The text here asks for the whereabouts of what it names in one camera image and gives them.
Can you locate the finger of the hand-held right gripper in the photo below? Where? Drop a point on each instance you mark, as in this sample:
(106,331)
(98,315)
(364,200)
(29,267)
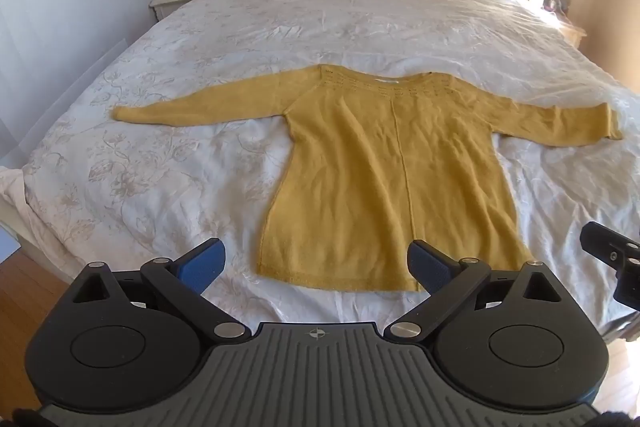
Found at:
(605,243)
(630,282)

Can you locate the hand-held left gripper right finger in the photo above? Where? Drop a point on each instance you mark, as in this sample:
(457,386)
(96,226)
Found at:
(430,264)

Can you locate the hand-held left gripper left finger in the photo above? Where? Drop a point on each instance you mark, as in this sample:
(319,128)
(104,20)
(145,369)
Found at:
(202,264)

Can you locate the yellow knit sweater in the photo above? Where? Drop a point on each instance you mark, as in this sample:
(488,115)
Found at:
(380,182)

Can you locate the cream nightstand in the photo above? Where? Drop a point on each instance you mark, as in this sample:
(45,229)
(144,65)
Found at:
(570,29)
(172,4)

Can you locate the white floral bed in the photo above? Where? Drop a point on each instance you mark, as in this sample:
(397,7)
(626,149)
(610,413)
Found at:
(350,7)

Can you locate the dark picture frame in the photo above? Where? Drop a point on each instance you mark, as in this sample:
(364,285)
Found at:
(557,2)

